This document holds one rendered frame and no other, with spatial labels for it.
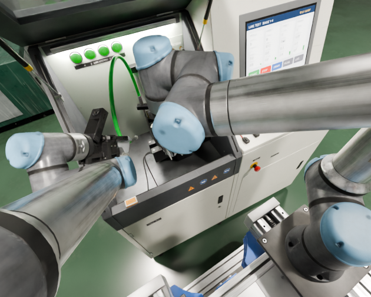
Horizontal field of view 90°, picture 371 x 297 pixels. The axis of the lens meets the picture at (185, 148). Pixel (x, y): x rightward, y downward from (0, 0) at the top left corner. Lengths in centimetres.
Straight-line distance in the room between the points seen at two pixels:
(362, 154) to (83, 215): 50
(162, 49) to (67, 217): 29
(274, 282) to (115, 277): 132
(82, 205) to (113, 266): 163
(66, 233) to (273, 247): 61
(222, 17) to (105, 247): 183
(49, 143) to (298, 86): 47
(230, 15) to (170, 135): 77
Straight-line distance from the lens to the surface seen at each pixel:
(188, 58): 37
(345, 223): 55
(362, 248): 55
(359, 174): 55
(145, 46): 38
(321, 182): 59
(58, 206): 22
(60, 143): 51
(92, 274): 193
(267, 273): 78
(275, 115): 23
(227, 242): 175
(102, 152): 62
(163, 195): 88
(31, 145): 48
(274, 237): 72
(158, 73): 38
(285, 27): 116
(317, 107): 23
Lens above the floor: 170
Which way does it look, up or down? 50 degrees down
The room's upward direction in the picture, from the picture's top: 8 degrees counter-clockwise
